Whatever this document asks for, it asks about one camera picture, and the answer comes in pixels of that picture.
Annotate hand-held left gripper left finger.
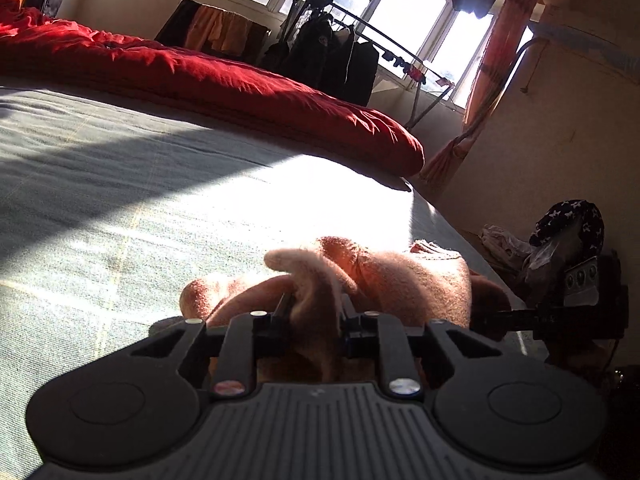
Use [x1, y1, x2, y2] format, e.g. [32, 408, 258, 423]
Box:
[129, 292, 297, 401]

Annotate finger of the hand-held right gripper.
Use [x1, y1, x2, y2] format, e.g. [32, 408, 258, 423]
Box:
[472, 309, 535, 333]

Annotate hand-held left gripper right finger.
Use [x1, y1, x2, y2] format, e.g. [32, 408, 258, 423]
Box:
[340, 295, 506, 401]

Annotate orange knit sweater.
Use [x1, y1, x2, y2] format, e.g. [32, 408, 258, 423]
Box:
[179, 235, 513, 386]

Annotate pile of pale clothes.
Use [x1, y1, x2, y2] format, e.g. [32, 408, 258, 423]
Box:
[480, 225, 533, 267]

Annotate metal clothes rack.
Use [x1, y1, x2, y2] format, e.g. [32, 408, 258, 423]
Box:
[277, 0, 458, 128]

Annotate clear plastic bag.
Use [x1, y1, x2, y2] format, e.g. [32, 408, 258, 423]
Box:
[525, 240, 581, 293]

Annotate black star-print cloth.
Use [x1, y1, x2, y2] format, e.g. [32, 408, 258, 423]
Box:
[530, 200, 606, 261]

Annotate bed with grey-green sheet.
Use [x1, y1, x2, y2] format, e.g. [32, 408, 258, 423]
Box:
[0, 85, 531, 476]

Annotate red duvet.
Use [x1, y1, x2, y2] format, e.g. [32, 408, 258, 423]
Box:
[0, 0, 426, 178]

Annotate row of small hanging socks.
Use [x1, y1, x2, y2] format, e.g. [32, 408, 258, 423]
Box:
[382, 50, 428, 86]

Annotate orange curtain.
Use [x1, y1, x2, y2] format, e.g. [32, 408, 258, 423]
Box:
[420, 0, 543, 191]

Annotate black jacket with badge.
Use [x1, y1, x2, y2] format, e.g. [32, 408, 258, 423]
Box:
[287, 12, 338, 83]

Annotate orange draped garment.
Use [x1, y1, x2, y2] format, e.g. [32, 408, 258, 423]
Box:
[187, 5, 251, 53]

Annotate window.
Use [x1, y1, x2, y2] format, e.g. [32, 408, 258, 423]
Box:
[100, 0, 536, 116]

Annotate dark draped garment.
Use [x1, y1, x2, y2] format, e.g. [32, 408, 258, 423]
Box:
[155, 0, 201, 48]

